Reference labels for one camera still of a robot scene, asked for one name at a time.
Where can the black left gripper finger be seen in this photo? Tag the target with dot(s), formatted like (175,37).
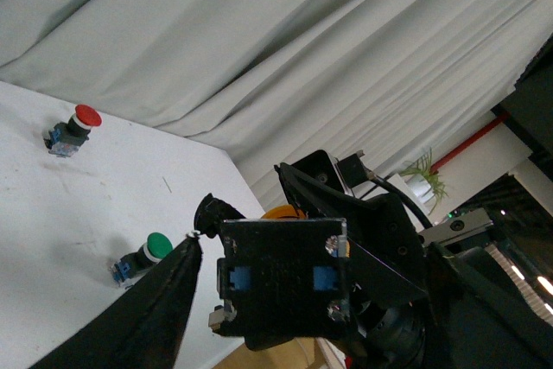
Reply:
(143,328)

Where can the other arm black gripper body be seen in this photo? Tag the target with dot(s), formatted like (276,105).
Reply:
(473,316)

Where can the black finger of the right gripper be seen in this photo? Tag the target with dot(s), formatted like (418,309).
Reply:
(211,213)
(386,256)

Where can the yellow push button switch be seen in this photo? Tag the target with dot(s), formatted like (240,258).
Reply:
(282,278)

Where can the green potted plant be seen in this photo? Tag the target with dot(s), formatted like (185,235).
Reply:
(424,182)

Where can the red pipe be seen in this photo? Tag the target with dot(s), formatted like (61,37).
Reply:
(451,155)

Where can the white curtain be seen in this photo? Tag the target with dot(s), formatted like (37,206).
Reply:
(269,81)

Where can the green push button switch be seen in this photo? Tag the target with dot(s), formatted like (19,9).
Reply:
(133,265)

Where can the red push button switch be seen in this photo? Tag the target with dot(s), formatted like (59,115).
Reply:
(65,139)

